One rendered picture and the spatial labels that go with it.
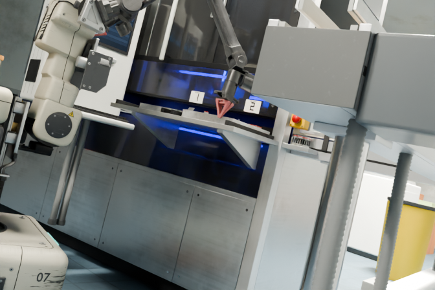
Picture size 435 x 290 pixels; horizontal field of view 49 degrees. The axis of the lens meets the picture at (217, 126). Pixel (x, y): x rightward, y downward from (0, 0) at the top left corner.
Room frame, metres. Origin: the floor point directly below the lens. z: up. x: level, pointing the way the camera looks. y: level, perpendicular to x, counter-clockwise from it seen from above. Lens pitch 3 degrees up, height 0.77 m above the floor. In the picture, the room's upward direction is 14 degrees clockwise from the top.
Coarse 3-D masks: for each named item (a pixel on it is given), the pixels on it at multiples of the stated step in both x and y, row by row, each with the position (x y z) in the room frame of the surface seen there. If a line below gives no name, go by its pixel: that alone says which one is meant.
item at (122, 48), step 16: (48, 0) 2.42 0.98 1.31; (112, 32) 2.55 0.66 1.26; (32, 48) 2.44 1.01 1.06; (112, 48) 2.57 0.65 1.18; (128, 48) 2.64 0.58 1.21; (32, 64) 2.40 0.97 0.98; (112, 64) 2.59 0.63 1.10; (128, 64) 2.66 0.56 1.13; (32, 80) 2.36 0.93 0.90; (112, 80) 2.61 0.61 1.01; (32, 96) 2.34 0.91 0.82; (80, 96) 2.50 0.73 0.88; (96, 96) 2.56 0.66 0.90; (112, 96) 2.63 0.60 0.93; (112, 112) 2.65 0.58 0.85
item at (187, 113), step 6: (186, 114) 2.07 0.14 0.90; (192, 114) 2.06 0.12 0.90; (198, 114) 2.04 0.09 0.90; (204, 114) 2.02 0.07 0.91; (210, 114) 2.00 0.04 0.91; (210, 120) 2.00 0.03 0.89; (216, 120) 1.98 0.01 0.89; (222, 120) 1.97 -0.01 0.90; (234, 120) 1.96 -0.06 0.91; (252, 126) 2.09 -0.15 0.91; (264, 132) 2.18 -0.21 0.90
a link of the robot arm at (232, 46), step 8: (208, 0) 2.02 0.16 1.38; (216, 0) 2.00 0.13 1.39; (216, 8) 2.00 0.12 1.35; (224, 8) 2.01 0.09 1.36; (216, 16) 2.00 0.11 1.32; (224, 16) 2.00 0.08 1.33; (216, 24) 2.02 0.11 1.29; (224, 24) 2.00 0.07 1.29; (224, 32) 1.99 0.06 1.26; (232, 32) 2.01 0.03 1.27; (224, 40) 2.00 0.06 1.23; (232, 40) 2.00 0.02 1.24; (224, 48) 2.03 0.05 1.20; (232, 48) 1.98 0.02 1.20; (240, 48) 2.00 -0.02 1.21; (232, 56) 1.98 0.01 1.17; (232, 64) 2.00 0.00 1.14
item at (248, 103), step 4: (248, 100) 2.32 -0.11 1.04; (252, 100) 2.31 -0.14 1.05; (248, 104) 2.32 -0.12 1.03; (252, 104) 2.30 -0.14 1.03; (256, 104) 2.29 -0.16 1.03; (260, 104) 2.28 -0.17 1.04; (244, 108) 2.33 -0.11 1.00; (248, 108) 2.31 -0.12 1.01; (252, 108) 2.30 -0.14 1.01; (256, 108) 2.29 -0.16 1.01; (252, 112) 2.30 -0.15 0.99; (256, 112) 2.29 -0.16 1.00
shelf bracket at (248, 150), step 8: (224, 136) 1.99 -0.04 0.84; (232, 136) 2.04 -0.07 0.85; (240, 136) 2.09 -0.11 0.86; (232, 144) 2.05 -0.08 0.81; (240, 144) 2.10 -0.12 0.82; (248, 144) 2.15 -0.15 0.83; (256, 144) 2.21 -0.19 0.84; (240, 152) 2.11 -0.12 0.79; (248, 152) 2.17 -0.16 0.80; (256, 152) 2.23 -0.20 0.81; (248, 160) 2.18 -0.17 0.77; (256, 160) 2.24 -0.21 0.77
